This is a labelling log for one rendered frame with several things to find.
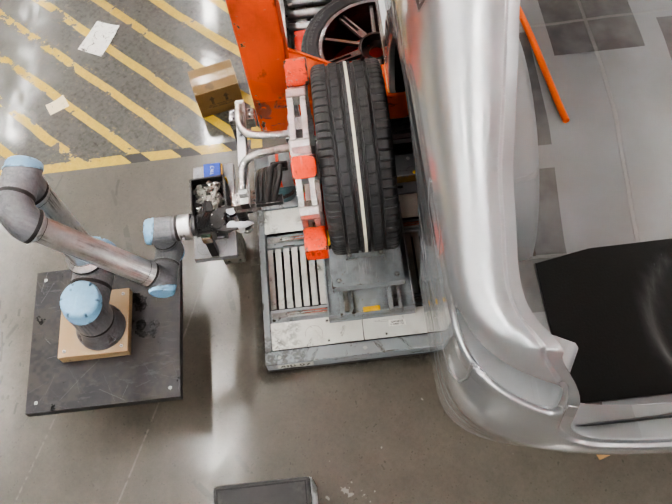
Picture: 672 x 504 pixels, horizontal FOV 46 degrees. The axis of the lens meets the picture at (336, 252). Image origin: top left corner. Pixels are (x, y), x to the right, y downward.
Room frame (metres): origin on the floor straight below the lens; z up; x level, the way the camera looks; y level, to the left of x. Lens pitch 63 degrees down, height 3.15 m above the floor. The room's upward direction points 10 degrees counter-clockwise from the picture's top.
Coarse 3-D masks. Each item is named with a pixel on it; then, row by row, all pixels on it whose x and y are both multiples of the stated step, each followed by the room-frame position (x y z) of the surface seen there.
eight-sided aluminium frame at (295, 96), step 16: (288, 96) 1.62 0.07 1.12; (304, 96) 1.61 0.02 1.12; (288, 112) 1.56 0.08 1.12; (304, 112) 1.55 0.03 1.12; (304, 128) 1.49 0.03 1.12; (304, 144) 1.42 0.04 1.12; (320, 192) 1.55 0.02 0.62; (304, 208) 1.28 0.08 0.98; (320, 208) 1.48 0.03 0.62; (304, 224) 1.26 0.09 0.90; (320, 224) 1.26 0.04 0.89
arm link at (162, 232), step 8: (168, 216) 1.42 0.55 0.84; (176, 216) 1.41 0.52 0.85; (144, 224) 1.40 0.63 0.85; (152, 224) 1.39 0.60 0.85; (160, 224) 1.39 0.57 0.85; (168, 224) 1.38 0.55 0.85; (144, 232) 1.37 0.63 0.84; (152, 232) 1.36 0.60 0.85; (160, 232) 1.36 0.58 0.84; (168, 232) 1.36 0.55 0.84; (176, 232) 1.35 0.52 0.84; (152, 240) 1.35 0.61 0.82; (160, 240) 1.35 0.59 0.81; (168, 240) 1.34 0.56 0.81; (176, 240) 1.34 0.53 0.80; (160, 248) 1.35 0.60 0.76
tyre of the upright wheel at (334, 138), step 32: (320, 64) 1.76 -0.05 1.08; (352, 64) 1.72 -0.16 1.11; (320, 96) 1.55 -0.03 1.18; (352, 96) 1.53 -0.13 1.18; (384, 96) 1.51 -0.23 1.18; (320, 128) 1.44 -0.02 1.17; (384, 128) 1.41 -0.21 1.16; (320, 160) 1.35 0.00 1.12; (352, 160) 1.34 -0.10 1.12; (384, 160) 1.32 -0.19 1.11; (352, 192) 1.27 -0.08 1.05; (384, 192) 1.25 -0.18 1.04; (352, 224) 1.21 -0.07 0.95; (384, 224) 1.21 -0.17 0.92
